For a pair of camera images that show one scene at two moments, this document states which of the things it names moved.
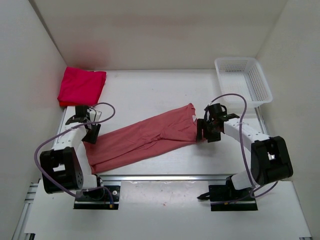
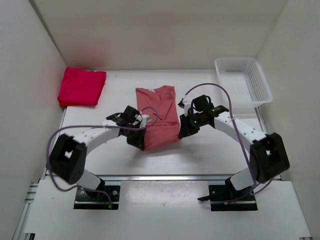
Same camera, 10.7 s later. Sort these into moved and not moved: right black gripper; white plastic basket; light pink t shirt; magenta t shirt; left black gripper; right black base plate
Moved: left black gripper; right black gripper; light pink t shirt
Not moved: white plastic basket; magenta t shirt; right black base plate
